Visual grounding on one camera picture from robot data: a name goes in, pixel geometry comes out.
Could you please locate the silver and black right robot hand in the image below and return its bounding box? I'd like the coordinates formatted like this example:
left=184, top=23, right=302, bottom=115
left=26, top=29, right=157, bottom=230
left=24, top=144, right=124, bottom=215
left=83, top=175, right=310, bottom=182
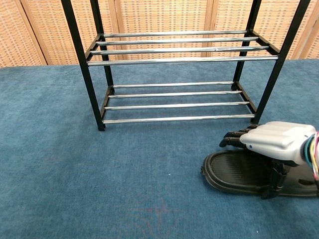
left=218, top=121, right=317, bottom=200

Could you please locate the black rubber slipper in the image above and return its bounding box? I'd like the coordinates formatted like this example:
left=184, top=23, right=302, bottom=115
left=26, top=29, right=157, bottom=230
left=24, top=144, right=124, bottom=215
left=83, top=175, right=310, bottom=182
left=200, top=151, right=319, bottom=199

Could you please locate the black and chrome shoe rack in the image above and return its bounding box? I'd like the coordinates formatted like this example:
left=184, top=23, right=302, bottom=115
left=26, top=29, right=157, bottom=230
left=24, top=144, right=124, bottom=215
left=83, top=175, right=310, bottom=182
left=61, top=0, right=312, bottom=132

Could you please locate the woven wicker folding screen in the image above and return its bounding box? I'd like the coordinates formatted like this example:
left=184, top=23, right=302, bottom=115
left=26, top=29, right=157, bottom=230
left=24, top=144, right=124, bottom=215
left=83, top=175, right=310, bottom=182
left=0, top=0, right=319, bottom=68

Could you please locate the blue table cloth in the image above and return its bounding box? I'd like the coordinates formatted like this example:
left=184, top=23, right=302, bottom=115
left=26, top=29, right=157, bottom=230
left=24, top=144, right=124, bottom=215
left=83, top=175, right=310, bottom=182
left=0, top=59, right=319, bottom=239

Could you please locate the multicoloured wrist wire bundle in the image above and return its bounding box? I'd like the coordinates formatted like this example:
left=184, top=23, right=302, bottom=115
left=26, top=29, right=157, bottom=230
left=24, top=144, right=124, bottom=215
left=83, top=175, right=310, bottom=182
left=307, top=131, right=319, bottom=180

